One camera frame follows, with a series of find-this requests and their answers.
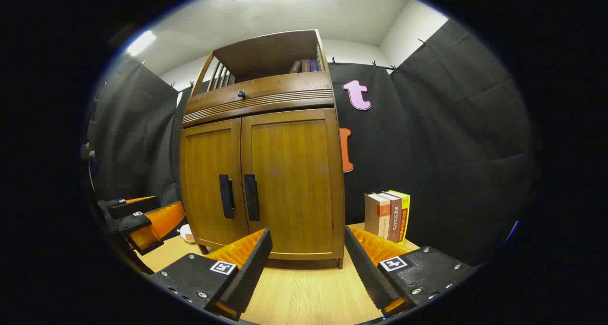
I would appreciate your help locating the wooden double-door shoe cabinet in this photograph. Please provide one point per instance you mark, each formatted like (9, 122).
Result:
(266, 49)

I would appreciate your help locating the wooden cabinet drawer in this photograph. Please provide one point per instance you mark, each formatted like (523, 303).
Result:
(285, 94)

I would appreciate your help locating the tan book with orange band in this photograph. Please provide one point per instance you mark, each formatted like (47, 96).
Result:
(373, 215)

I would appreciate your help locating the small ceiling light panel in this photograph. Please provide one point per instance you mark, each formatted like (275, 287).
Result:
(140, 43)

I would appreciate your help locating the wooden cabinet door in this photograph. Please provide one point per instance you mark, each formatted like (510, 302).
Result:
(294, 182)
(204, 182)

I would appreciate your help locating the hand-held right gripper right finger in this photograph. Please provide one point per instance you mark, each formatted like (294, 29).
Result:
(368, 272)

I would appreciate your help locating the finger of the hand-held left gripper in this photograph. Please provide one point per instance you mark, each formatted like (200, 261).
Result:
(164, 223)
(137, 207)

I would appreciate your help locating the blue book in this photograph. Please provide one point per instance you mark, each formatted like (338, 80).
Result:
(314, 65)

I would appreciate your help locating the dark brown book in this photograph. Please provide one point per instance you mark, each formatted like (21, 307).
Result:
(295, 67)

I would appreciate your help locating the white soft toy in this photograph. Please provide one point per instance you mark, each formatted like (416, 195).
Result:
(187, 234)

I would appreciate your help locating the brown-red book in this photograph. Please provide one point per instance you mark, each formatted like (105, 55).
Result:
(395, 220)

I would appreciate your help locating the maroon book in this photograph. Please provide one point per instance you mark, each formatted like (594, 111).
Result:
(305, 66)

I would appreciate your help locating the black backdrop cloth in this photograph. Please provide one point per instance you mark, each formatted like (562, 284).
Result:
(451, 149)

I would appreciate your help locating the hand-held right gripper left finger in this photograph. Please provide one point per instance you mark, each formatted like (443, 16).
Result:
(251, 268)

